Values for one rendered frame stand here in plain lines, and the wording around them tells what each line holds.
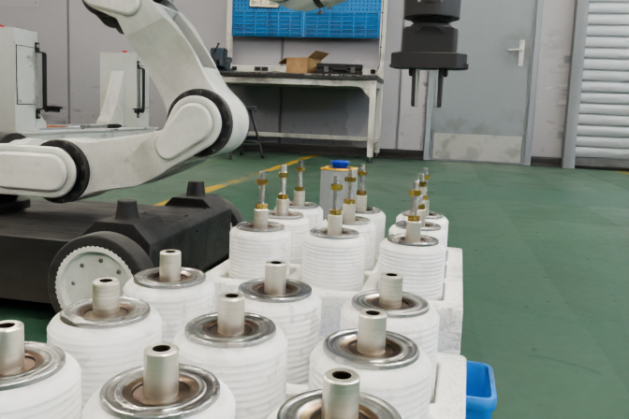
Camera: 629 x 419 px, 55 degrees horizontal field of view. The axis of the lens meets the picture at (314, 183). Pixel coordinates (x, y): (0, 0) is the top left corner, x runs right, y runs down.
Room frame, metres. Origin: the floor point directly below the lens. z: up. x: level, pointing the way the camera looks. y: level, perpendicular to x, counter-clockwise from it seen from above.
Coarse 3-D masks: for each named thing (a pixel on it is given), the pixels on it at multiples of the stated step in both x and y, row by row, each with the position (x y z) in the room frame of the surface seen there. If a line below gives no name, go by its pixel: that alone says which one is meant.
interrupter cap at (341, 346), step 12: (336, 336) 0.47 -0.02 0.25; (348, 336) 0.47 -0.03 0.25; (396, 336) 0.48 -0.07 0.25; (324, 348) 0.45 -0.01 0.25; (336, 348) 0.45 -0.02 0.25; (348, 348) 0.46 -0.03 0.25; (396, 348) 0.46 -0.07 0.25; (408, 348) 0.46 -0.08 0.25; (336, 360) 0.43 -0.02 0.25; (348, 360) 0.42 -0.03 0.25; (360, 360) 0.43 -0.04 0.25; (372, 360) 0.43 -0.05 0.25; (384, 360) 0.43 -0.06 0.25; (396, 360) 0.43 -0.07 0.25; (408, 360) 0.43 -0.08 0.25
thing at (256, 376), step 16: (176, 336) 0.48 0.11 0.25; (192, 352) 0.45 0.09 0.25; (208, 352) 0.44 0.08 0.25; (224, 352) 0.44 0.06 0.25; (240, 352) 0.44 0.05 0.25; (256, 352) 0.45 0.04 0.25; (272, 352) 0.46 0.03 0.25; (208, 368) 0.44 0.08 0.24; (224, 368) 0.44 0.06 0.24; (240, 368) 0.44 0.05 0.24; (256, 368) 0.44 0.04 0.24; (272, 368) 0.46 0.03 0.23; (240, 384) 0.44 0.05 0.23; (256, 384) 0.45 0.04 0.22; (272, 384) 0.46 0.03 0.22; (240, 400) 0.44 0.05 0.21; (256, 400) 0.45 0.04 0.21; (272, 400) 0.46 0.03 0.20; (240, 416) 0.44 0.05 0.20; (256, 416) 0.45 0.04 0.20
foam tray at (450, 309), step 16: (448, 256) 1.08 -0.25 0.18; (208, 272) 0.91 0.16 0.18; (224, 272) 0.92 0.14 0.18; (368, 272) 0.95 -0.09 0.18; (448, 272) 0.97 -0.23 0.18; (224, 288) 0.86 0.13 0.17; (320, 288) 0.85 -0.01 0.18; (368, 288) 0.86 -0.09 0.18; (448, 288) 0.88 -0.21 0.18; (336, 304) 0.82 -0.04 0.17; (432, 304) 0.80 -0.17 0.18; (448, 304) 0.80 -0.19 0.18; (320, 320) 0.83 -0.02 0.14; (336, 320) 0.82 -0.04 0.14; (448, 320) 0.79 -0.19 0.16; (320, 336) 0.83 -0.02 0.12; (448, 336) 0.79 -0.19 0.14; (448, 352) 0.79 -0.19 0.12
